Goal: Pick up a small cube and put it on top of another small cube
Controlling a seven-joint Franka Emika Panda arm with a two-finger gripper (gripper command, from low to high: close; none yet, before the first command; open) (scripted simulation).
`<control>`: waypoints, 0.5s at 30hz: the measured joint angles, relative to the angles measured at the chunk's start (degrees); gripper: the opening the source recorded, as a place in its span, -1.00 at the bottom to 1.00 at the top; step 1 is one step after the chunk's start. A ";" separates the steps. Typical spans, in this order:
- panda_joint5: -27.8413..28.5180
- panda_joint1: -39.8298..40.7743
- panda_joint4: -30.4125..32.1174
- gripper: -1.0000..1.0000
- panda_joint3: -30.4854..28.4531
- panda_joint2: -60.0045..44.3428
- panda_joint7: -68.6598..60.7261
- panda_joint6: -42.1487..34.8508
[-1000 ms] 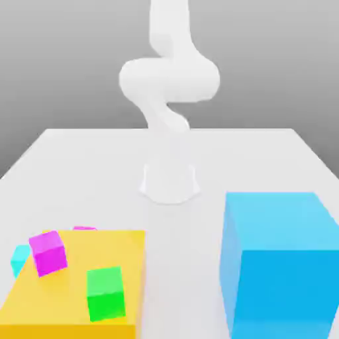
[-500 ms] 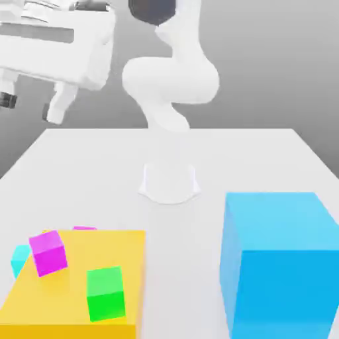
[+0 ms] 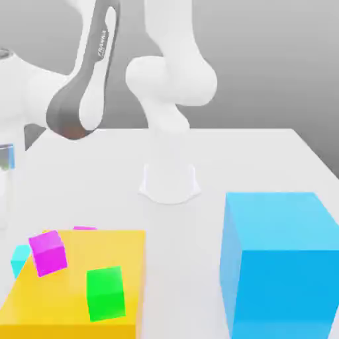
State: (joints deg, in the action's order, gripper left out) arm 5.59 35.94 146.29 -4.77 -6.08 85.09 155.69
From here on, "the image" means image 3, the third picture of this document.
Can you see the large blue box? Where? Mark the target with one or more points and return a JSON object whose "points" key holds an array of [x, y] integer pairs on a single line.
{"points": [[280, 264]]}

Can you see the small magenta cube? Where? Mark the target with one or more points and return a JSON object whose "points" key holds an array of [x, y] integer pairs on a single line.
{"points": [[84, 228], [49, 254]]}

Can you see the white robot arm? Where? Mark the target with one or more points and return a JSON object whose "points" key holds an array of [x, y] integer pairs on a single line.
{"points": [[169, 84]]}

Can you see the small green cube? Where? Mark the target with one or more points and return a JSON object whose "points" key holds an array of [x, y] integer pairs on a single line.
{"points": [[106, 294]]}

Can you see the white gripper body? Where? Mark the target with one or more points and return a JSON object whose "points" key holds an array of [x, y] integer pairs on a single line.
{"points": [[4, 198]]}

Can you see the large yellow box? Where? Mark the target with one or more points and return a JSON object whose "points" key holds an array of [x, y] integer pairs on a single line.
{"points": [[68, 296]]}

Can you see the small cyan cube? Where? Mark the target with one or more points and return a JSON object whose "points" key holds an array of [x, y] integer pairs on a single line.
{"points": [[18, 258]]}

